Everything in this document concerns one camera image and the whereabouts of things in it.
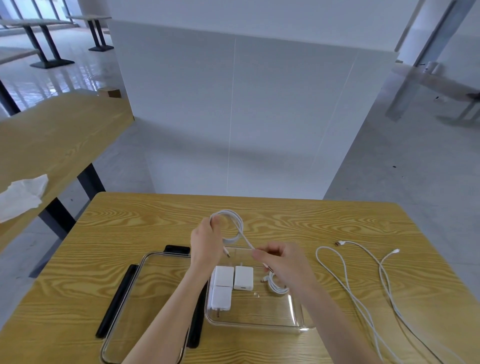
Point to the person's left hand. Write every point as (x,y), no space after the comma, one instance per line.
(204,245)

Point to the person's right hand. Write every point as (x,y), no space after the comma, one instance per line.
(290,268)

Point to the person's left fingers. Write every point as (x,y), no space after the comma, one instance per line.
(216,228)

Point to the person's right thumb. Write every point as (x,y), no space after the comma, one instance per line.
(262,258)

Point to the person's left forearm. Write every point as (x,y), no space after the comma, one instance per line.
(170,318)

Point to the person's right forearm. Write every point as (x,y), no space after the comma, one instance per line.
(335,330)

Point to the clear plastic storage box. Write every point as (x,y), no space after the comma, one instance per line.
(258,313)

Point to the white charger block with prongs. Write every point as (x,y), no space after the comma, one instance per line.
(221,298)

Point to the clear lid with black clips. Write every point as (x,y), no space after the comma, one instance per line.
(150,292)

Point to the small wooden block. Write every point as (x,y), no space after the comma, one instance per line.
(110,92)

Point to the wooden side table black legs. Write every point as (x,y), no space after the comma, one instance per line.
(56,131)

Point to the white crumpled tissue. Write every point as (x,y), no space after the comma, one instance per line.
(18,197)

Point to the grey table with black base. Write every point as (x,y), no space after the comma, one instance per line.
(41,39)
(95,32)

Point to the grey slanted steel post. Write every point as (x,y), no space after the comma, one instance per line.
(427,56)

